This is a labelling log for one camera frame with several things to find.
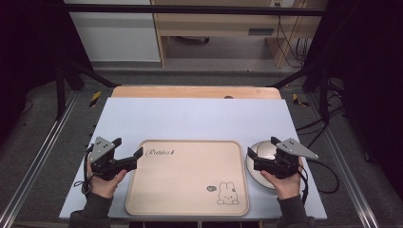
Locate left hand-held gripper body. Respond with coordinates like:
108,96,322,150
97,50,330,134
86,136,129,181

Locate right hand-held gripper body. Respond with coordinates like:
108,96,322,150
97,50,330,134
253,138,319,181

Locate round white plate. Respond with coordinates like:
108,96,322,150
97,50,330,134
244,140,287,191

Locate person's right hand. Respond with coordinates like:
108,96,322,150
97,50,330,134
259,157,305,201

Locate person's left hand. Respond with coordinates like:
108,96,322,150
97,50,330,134
86,158,128,200

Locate beige tray with rabbit print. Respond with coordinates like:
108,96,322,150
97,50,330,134
125,139,251,217

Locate light wooden table board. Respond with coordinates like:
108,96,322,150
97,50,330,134
110,85,282,100

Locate white cabinet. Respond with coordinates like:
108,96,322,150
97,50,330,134
64,0,162,63

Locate dark curtain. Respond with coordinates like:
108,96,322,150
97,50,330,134
0,0,95,143
302,0,403,198

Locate light wooden desk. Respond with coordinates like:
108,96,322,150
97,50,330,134
150,0,329,69

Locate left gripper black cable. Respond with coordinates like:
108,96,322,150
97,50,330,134
73,143,96,196

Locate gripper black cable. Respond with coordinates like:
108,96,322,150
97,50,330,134
73,143,96,196
297,158,341,205

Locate black floor cables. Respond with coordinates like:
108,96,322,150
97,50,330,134
295,79,347,150

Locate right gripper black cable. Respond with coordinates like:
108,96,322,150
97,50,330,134
297,158,341,205

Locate aluminium floor rail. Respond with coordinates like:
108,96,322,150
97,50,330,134
306,93,381,228
0,90,80,228

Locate black metal frame stand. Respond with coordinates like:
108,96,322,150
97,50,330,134
271,60,331,125
54,56,119,122

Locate hanging black cables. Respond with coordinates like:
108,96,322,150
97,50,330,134
275,14,311,69

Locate black horizontal frame bar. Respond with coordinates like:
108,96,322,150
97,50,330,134
65,4,328,17

